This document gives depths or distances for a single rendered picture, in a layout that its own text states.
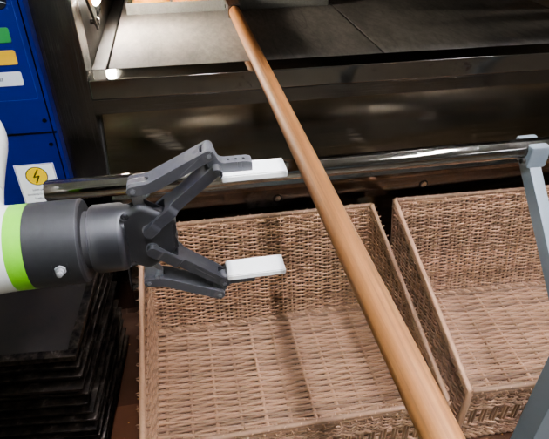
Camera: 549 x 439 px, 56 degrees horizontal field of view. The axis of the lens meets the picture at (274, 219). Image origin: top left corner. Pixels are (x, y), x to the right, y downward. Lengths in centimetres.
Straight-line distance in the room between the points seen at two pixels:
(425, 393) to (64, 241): 36
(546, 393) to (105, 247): 69
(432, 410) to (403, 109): 89
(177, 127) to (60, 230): 60
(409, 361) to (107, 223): 32
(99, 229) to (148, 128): 59
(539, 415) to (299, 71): 75
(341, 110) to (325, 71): 11
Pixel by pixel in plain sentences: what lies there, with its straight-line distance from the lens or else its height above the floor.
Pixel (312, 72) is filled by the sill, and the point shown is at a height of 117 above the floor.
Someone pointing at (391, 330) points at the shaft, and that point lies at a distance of 46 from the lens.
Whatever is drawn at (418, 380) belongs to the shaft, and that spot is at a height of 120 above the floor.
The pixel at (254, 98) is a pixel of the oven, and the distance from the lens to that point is 109.
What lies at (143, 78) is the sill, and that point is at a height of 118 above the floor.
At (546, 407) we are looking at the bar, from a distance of 95.
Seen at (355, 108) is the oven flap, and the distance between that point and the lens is 118.
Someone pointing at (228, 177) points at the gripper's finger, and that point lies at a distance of 54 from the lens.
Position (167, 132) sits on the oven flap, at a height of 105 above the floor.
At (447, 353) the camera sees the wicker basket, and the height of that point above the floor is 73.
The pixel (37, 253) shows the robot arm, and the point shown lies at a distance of 56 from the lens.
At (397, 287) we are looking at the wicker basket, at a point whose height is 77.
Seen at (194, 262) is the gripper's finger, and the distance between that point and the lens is 61.
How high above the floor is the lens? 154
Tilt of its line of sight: 36 degrees down
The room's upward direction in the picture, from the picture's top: straight up
